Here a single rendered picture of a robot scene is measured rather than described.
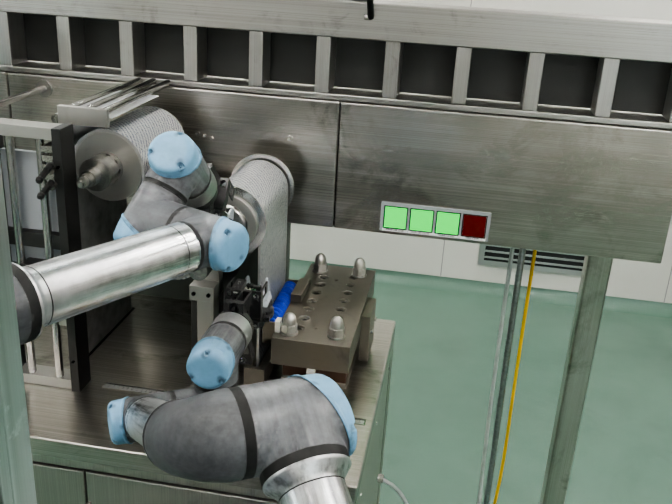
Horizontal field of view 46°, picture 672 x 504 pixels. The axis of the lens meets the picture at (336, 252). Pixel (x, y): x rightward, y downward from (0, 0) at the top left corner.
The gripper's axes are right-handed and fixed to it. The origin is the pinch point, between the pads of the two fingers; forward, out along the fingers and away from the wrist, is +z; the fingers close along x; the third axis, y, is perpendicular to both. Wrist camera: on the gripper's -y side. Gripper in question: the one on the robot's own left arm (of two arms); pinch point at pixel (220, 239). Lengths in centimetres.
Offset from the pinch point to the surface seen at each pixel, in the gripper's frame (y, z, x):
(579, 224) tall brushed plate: 22, 29, -72
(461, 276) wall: 83, 281, -54
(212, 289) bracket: -9.1, 3.9, 0.6
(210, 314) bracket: -12.8, 10.0, 1.8
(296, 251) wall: 86, 279, 38
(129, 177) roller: 9.9, -1.9, 20.0
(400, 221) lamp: 19.0, 30.7, -32.1
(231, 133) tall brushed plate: 32.4, 21.0, 8.6
